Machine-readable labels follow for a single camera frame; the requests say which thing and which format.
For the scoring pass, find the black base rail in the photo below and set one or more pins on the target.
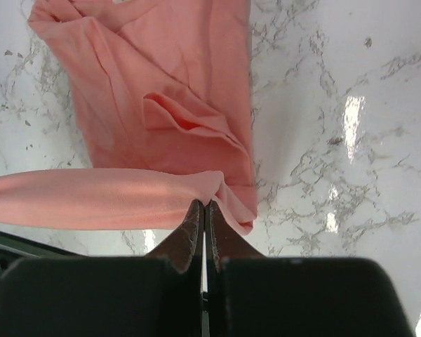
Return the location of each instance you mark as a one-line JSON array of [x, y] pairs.
[[13, 248]]

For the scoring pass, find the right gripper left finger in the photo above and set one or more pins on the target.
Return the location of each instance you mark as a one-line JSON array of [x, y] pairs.
[[158, 294]]

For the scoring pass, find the salmon pink t shirt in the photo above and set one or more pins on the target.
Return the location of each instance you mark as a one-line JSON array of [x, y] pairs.
[[161, 94]]

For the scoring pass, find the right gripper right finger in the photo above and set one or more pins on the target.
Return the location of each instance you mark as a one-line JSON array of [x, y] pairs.
[[250, 294]]

